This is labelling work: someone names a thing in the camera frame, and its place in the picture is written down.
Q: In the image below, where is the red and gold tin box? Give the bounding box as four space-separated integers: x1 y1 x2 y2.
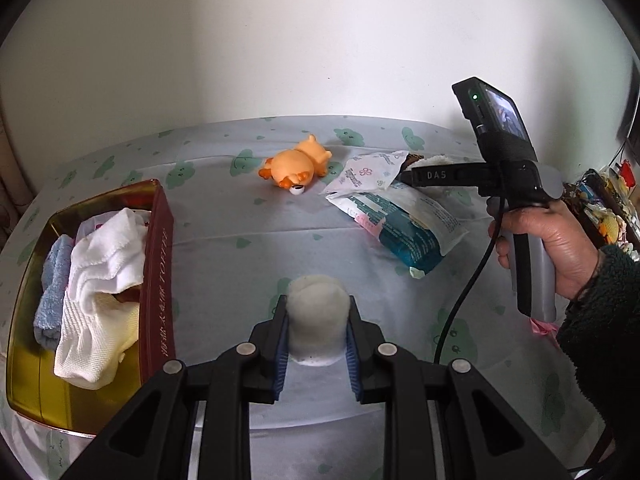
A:
6 179 176 436

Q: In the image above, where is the pink ribbon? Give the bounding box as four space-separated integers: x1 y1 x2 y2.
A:
530 316 560 348

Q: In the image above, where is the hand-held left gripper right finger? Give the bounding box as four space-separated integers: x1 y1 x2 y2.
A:
345 294 576 480

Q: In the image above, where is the white floral packet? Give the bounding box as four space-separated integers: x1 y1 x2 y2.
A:
320 150 411 196

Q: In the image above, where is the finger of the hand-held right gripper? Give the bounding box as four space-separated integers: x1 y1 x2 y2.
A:
397 161 480 191

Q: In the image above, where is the cloud print tablecloth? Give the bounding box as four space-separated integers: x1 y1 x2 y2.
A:
0 114 618 480

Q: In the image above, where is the dark wooden cabinet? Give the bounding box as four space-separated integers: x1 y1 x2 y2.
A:
562 167 640 261

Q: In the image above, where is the beige printed curtain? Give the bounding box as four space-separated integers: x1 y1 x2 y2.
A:
0 105 33 211

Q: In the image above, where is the pile of colourful trinkets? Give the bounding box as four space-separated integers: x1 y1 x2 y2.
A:
575 157 640 261

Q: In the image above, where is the person's right forearm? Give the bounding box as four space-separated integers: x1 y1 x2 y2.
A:
556 245 640 480

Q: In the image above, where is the orange rubber animal toy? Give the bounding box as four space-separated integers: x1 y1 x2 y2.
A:
258 134 333 196

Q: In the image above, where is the teal and white packet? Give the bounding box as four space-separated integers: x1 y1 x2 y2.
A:
326 182 470 278

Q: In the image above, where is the person's right hand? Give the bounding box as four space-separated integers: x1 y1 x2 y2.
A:
487 200 601 301

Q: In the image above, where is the blue fuzzy sock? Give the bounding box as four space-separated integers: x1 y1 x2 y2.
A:
34 234 76 352

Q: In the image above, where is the white cotton roll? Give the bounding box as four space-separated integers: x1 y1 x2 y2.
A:
287 274 349 367

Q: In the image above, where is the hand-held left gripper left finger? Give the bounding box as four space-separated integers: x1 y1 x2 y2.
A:
60 294 291 480

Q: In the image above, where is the black cable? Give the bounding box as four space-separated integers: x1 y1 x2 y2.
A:
432 232 501 367

